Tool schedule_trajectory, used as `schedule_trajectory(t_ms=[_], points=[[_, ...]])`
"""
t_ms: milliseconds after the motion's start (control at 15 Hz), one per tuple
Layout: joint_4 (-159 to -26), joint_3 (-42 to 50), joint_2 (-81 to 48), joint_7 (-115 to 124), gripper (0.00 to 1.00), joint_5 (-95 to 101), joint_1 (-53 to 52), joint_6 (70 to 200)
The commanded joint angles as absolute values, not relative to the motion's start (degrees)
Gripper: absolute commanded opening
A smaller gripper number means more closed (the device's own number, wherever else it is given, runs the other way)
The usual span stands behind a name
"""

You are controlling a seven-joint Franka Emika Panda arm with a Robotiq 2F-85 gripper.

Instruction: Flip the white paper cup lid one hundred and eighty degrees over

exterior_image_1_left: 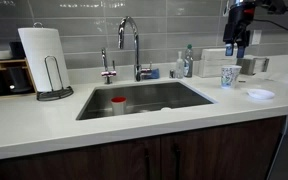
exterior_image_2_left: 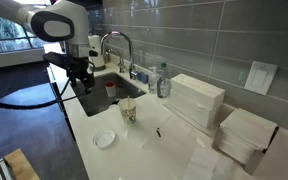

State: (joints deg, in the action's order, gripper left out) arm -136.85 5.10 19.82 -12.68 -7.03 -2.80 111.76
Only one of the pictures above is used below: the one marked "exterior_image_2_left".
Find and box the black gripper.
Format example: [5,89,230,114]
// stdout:
[65,54,97,91]

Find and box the white paper cup lid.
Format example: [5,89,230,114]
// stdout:
[92,129,117,150]

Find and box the red and white cup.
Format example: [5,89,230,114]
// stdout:
[104,82,118,98]

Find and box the printed paper cup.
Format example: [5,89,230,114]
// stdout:
[117,98,138,125]

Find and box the stainless steel sink basin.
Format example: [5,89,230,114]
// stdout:
[70,72,148,118]

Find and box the dark under-counter cabinet front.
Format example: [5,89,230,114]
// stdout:
[46,66,77,142]

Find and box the white kettle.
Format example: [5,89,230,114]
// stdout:
[87,34,107,72]

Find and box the small chrome tap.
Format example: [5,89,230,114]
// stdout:
[105,48,127,74]

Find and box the tall chrome arched faucet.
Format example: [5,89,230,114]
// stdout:
[100,30,139,81]

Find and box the blue sponge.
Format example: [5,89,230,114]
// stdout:
[136,71,150,85]

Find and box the clear soap pump bottle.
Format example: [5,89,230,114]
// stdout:
[147,65,159,95]

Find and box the clear bottle green cap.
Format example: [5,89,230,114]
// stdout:
[156,61,173,99]

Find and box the tall white paper towel stack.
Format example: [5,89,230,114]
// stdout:
[163,73,226,131]

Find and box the wooden board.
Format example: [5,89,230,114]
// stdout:
[3,148,41,180]

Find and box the loose white paper napkin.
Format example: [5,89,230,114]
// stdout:
[182,146,222,180]

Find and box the white folded napkin stack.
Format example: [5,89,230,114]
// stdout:
[211,107,279,166]

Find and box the white napkin holder box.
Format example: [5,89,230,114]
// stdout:
[243,125,288,180]

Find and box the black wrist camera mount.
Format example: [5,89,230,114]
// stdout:
[42,51,73,70]

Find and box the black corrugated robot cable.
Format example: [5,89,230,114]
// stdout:
[0,76,89,112]

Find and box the window with grey frame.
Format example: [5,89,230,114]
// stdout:
[0,11,49,56]

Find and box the white wall switch plate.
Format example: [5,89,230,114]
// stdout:
[243,60,279,97]

